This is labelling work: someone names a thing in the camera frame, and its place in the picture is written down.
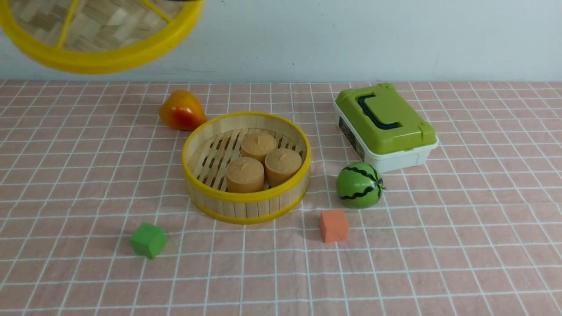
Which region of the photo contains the yellow woven bamboo steamer lid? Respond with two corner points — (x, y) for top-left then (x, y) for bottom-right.
(0, 0), (204, 75)

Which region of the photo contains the bamboo steamer basket yellow rim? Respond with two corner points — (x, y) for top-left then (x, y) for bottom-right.
(182, 112), (312, 225)

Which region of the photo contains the tan cylindrical bun right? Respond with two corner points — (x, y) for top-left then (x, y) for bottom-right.
(264, 148), (303, 187)

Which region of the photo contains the tan cylindrical bun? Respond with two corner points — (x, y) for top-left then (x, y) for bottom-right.
(240, 132), (277, 164)
(226, 157), (265, 193)
(264, 148), (303, 187)

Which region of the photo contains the tan cylindrical bun back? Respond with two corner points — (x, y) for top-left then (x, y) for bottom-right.
(240, 132), (277, 164)

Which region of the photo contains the tan cylindrical bun front left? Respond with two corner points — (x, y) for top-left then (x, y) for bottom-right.
(226, 157), (265, 193)

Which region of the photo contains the green toy watermelon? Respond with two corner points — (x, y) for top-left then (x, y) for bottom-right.
(336, 162), (386, 209)

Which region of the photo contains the orange foam cube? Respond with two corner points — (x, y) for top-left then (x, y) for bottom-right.
(320, 209), (349, 243)

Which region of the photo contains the green lidded white storage box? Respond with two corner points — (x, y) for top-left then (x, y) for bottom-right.
(334, 83), (440, 173)

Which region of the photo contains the orange yellow toy mango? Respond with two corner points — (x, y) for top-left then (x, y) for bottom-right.
(158, 90), (207, 131)

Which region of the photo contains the green foam cube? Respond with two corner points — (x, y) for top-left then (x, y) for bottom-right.
(129, 222), (167, 259)

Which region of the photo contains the pink checkered tablecloth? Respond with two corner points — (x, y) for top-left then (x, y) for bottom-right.
(0, 80), (561, 316)

